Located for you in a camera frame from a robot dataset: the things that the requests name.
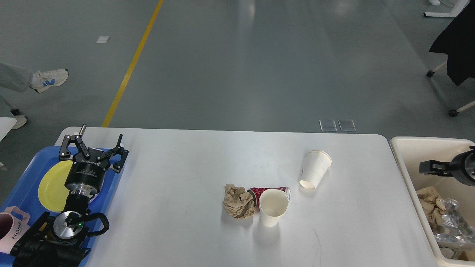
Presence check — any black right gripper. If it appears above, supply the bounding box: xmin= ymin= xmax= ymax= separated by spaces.
xmin=419 ymin=146 xmax=475 ymax=186

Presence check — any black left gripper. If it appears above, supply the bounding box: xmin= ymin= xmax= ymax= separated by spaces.
xmin=58 ymin=124 xmax=129 ymax=195

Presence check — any yellow plastic plate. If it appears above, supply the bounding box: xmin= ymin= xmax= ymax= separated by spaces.
xmin=37 ymin=161 xmax=72 ymax=213

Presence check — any small foil bag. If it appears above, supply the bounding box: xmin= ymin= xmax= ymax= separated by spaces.
xmin=431 ymin=199 xmax=475 ymax=250

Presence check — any pink ribbed mug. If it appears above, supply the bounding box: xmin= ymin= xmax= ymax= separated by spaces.
xmin=0 ymin=206 xmax=30 ymax=254

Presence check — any white paper cup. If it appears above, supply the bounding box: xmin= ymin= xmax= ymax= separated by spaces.
xmin=299 ymin=150 xmax=331 ymax=190
xmin=259 ymin=189 xmax=289 ymax=227

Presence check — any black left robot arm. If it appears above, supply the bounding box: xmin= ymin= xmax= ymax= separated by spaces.
xmin=10 ymin=125 xmax=129 ymax=267

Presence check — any beige plastic bin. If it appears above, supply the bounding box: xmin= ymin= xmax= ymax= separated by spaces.
xmin=390 ymin=137 xmax=475 ymax=267

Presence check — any brown paper wad in foil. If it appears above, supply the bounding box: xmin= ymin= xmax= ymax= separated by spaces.
xmin=416 ymin=187 xmax=446 ymax=225

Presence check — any white table corner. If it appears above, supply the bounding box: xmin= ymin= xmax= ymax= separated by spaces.
xmin=0 ymin=117 xmax=17 ymax=141

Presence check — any white blue sneaker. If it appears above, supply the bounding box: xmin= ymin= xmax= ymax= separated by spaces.
xmin=29 ymin=68 xmax=69 ymax=93

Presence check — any black office chair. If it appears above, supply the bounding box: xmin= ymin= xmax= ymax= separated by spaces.
xmin=426 ymin=7 xmax=475 ymax=118

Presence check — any crumpled brown paper ball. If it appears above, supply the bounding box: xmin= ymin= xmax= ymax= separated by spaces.
xmin=223 ymin=184 xmax=256 ymax=219

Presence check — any upright white paper cup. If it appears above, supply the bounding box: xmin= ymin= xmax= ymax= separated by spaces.
xmin=259 ymin=189 xmax=289 ymax=227

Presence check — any crushed red soda can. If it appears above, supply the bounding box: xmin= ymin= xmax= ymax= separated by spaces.
xmin=247 ymin=187 xmax=291 ymax=207

